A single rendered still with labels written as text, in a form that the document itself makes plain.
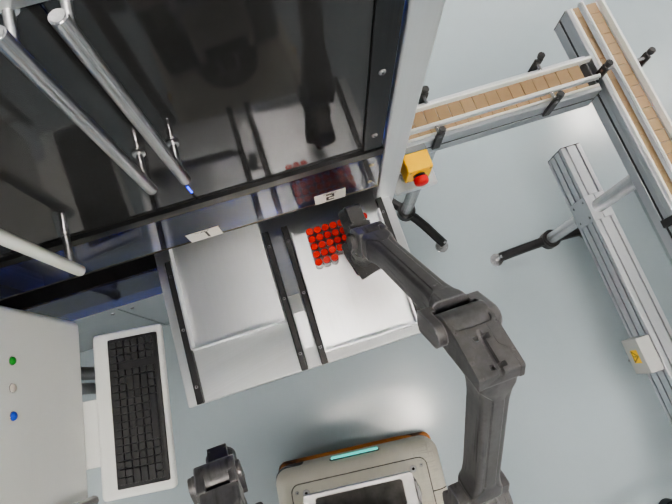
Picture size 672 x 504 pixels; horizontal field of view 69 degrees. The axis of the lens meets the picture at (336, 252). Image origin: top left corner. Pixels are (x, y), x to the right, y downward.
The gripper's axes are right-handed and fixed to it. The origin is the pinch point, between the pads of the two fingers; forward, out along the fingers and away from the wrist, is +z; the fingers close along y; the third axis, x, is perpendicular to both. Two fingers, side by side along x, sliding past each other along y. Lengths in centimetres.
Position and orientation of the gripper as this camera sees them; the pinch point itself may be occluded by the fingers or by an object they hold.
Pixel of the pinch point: (361, 263)
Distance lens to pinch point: 131.6
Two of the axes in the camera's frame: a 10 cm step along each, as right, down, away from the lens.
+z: 0.3, 2.5, 9.7
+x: -8.5, 5.2, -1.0
